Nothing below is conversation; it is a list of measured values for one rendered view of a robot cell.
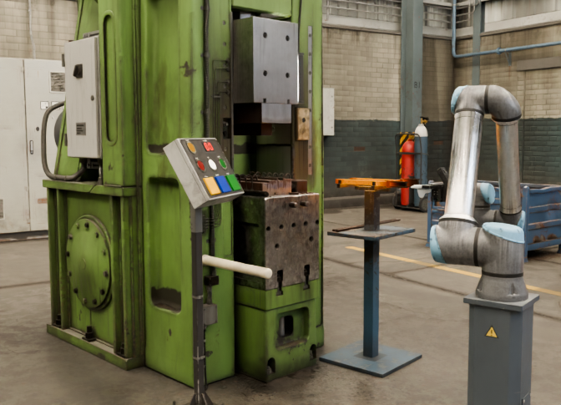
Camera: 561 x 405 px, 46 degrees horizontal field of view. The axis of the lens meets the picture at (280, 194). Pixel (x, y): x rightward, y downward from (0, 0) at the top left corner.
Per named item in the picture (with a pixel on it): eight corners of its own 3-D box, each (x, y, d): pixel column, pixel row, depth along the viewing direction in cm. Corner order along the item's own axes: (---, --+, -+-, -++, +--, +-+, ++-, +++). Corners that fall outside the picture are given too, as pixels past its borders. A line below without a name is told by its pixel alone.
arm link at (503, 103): (522, 79, 263) (527, 224, 293) (490, 80, 269) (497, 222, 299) (518, 89, 254) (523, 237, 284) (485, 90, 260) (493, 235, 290)
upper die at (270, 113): (291, 123, 328) (290, 103, 327) (261, 123, 314) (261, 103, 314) (236, 124, 358) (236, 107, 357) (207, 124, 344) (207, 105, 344)
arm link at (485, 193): (487, 206, 288) (487, 184, 287) (461, 204, 296) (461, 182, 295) (496, 205, 295) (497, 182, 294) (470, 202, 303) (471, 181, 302)
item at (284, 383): (351, 372, 335) (351, 371, 335) (268, 406, 295) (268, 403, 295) (296, 354, 363) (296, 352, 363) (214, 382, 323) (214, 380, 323)
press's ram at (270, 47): (310, 104, 337) (310, 25, 333) (254, 102, 310) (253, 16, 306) (255, 107, 367) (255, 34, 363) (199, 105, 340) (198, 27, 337)
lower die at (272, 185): (291, 194, 331) (291, 177, 331) (262, 196, 318) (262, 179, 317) (237, 189, 361) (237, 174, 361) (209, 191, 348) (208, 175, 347)
